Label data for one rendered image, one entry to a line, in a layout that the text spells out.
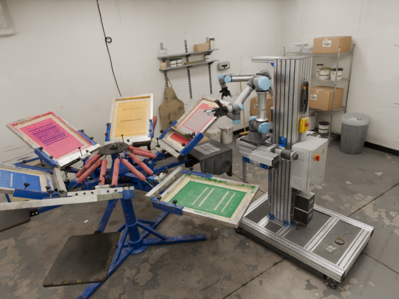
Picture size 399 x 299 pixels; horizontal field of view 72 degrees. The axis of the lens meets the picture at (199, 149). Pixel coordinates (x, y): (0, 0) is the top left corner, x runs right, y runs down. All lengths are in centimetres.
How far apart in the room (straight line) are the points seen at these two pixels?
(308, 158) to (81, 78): 355
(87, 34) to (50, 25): 49
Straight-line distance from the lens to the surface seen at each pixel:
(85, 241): 237
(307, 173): 285
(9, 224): 296
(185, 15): 541
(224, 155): 337
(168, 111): 529
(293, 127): 279
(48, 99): 478
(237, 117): 256
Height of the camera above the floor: 236
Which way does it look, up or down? 24 degrees down
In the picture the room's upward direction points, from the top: 6 degrees counter-clockwise
